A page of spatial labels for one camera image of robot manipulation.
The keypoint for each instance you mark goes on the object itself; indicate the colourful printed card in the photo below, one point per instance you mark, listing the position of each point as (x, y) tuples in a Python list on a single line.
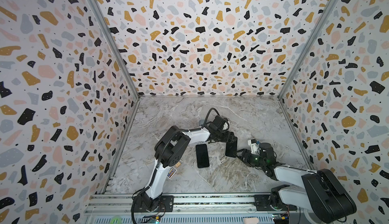
[(171, 172)]

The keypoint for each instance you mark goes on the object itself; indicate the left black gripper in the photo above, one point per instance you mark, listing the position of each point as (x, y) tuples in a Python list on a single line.
[(228, 133)]

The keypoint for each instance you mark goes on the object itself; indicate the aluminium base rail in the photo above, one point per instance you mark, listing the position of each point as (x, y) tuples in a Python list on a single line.
[(222, 208)]

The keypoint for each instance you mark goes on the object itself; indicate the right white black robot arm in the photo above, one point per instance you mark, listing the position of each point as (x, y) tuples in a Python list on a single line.
[(318, 191)]

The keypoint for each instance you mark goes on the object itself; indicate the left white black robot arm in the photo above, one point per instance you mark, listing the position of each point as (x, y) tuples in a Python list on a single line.
[(169, 151)]

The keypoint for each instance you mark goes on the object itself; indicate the black smartphone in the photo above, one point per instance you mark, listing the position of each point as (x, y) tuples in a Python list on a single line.
[(202, 156), (231, 148)]

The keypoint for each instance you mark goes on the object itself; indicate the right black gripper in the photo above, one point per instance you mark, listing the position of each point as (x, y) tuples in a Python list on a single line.
[(243, 154)]

